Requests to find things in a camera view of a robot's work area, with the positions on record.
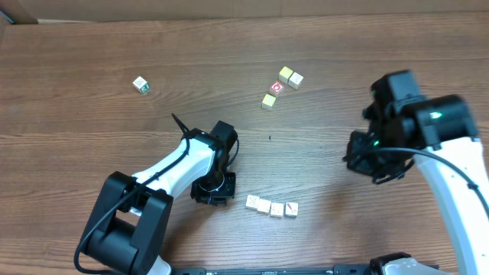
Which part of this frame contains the white block far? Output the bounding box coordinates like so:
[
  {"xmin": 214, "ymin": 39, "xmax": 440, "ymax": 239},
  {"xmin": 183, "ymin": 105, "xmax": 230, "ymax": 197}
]
[{"xmin": 288, "ymin": 72, "xmax": 303, "ymax": 89}]

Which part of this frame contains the white block blue side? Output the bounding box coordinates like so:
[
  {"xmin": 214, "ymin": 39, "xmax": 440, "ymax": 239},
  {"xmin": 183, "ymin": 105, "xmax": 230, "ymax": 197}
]
[{"xmin": 245, "ymin": 195, "xmax": 261, "ymax": 210}]

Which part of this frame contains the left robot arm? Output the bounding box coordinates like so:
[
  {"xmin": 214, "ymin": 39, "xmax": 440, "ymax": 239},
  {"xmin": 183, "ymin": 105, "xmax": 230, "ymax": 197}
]
[{"xmin": 73, "ymin": 121, "xmax": 239, "ymax": 275}]

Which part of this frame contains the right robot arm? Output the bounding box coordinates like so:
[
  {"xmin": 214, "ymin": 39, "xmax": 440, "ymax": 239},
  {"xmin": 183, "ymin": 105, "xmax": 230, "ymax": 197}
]
[{"xmin": 343, "ymin": 70, "xmax": 488, "ymax": 274}]

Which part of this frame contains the red circle block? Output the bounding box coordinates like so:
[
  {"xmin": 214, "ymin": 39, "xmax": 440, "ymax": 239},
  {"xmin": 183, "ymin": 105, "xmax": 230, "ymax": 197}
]
[{"xmin": 269, "ymin": 81, "xmax": 285, "ymax": 98}]

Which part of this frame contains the white block green side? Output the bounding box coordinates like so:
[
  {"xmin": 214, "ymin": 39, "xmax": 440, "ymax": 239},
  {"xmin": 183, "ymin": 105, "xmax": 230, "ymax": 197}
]
[{"xmin": 133, "ymin": 76, "xmax": 150, "ymax": 94}]

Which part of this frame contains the yellow block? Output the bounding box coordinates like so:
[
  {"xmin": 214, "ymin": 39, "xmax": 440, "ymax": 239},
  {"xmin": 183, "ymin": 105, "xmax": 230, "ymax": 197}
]
[
  {"xmin": 278, "ymin": 66, "xmax": 293, "ymax": 84},
  {"xmin": 257, "ymin": 199, "xmax": 271, "ymax": 215},
  {"xmin": 261, "ymin": 94, "xmax": 277, "ymax": 111}
]

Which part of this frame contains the white block red M side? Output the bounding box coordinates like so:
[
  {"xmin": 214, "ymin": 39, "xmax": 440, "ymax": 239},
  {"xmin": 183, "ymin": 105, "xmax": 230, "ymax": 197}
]
[{"xmin": 270, "ymin": 202, "xmax": 284, "ymax": 218}]

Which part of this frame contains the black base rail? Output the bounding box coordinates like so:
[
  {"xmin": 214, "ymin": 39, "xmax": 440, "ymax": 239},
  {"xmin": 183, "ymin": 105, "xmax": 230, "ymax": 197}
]
[{"xmin": 167, "ymin": 251, "xmax": 452, "ymax": 275}]

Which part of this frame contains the white block red mark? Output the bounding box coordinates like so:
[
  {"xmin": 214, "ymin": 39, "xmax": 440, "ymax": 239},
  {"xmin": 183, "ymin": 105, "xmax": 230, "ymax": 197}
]
[{"xmin": 284, "ymin": 202, "xmax": 299, "ymax": 218}]

